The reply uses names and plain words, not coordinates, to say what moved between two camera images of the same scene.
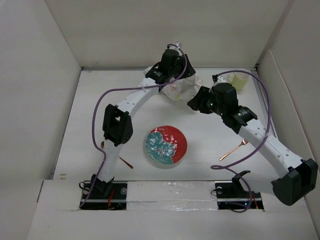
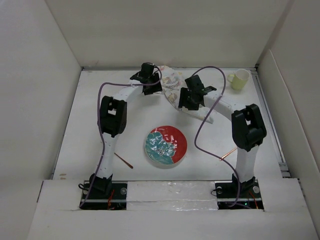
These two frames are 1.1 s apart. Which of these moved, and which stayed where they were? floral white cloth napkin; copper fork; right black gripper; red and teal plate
Moved: right black gripper; floral white cloth napkin
Stayed: copper fork; red and teal plate
